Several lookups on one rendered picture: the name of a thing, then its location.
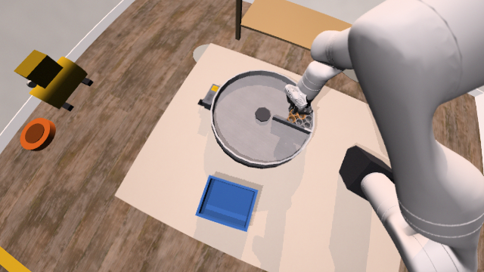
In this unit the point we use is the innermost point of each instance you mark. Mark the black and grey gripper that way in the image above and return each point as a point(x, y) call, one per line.
point(306, 111)

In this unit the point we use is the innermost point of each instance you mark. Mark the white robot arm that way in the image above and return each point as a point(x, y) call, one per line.
point(409, 57)

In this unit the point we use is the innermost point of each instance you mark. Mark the blue crate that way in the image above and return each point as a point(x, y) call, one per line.
point(227, 203)

